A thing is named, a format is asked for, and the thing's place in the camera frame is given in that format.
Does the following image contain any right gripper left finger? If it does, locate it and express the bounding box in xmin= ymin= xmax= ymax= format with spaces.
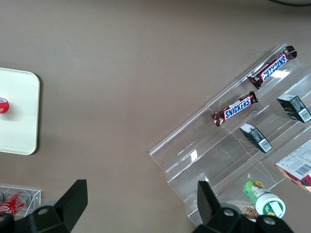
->
xmin=26 ymin=179 xmax=88 ymax=233

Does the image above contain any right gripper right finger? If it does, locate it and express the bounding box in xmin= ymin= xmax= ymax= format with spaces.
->
xmin=197 ymin=181 xmax=244 ymax=228

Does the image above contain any oval tan wicker basket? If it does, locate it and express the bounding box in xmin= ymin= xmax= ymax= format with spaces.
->
xmin=225 ymin=200 xmax=259 ymax=223

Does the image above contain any beige plastic tray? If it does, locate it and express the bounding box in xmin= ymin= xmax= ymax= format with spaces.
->
xmin=0 ymin=67 xmax=41 ymax=156

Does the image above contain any clear acrylic bottle rack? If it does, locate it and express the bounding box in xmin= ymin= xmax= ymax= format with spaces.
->
xmin=0 ymin=185 xmax=42 ymax=219

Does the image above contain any clear acrylic stepped display stand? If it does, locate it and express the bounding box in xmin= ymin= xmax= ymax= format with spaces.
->
xmin=148 ymin=43 xmax=311 ymax=225

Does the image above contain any red cola bottle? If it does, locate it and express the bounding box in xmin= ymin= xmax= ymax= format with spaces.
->
xmin=0 ymin=193 xmax=31 ymax=216

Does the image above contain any green white-capped bottle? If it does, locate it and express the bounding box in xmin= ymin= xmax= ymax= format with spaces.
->
xmin=242 ymin=180 xmax=286 ymax=223

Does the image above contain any small black carton box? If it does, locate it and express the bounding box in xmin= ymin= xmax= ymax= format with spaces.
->
xmin=240 ymin=123 xmax=273 ymax=153
xmin=276 ymin=94 xmax=311 ymax=124

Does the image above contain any white and red cardboard box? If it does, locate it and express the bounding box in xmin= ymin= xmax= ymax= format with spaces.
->
xmin=276 ymin=143 xmax=311 ymax=194

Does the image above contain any Snickers chocolate bar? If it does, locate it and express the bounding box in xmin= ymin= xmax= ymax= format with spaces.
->
xmin=210 ymin=91 xmax=259 ymax=127
xmin=247 ymin=45 xmax=298 ymax=90

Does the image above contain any small red-lidded yogurt cup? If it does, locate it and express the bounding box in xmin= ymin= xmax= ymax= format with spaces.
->
xmin=0 ymin=96 xmax=11 ymax=115

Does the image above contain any black cable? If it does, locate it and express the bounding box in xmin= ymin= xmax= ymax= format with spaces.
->
xmin=267 ymin=0 xmax=311 ymax=7

